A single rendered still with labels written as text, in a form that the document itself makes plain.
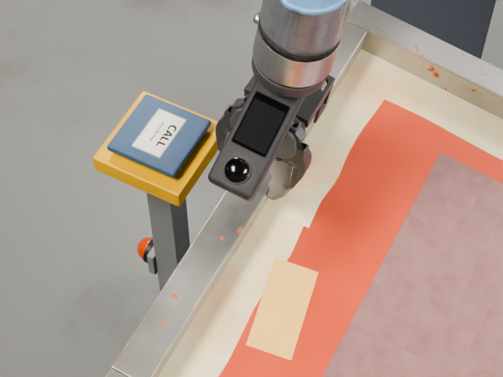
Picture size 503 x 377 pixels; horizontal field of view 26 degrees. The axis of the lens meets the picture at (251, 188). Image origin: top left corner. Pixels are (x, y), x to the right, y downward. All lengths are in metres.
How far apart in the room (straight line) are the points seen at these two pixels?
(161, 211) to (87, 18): 1.44
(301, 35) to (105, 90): 1.84
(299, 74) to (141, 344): 0.30
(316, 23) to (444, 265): 0.38
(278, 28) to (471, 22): 0.78
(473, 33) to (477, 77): 0.40
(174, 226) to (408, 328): 0.51
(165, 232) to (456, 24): 0.54
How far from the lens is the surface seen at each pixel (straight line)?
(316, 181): 1.20
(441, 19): 1.68
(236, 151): 1.01
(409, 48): 1.29
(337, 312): 1.13
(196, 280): 1.09
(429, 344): 1.14
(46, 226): 2.52
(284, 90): 0.99
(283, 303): 1.13
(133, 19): 2.89
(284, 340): 1.11
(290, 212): 1.18
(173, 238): 1.58
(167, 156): 1.39
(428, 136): 1.27
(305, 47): 0.93
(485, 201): 1.24
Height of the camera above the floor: 2.09
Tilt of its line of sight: 55 degrees down
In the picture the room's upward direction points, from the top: straight up
